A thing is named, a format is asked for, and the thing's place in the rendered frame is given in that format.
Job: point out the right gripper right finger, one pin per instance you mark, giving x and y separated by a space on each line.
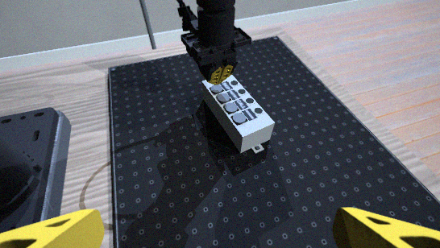
355 228

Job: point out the black grid mat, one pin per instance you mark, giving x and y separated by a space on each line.
180 182

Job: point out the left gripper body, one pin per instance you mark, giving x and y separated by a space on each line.
214 44

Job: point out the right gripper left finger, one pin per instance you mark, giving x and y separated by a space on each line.
81 229

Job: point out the white control panel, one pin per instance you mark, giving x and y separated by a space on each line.
242 118

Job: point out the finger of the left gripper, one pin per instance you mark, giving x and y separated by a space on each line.
225 73
215 76

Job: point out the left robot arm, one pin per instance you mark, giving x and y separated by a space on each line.
24 176

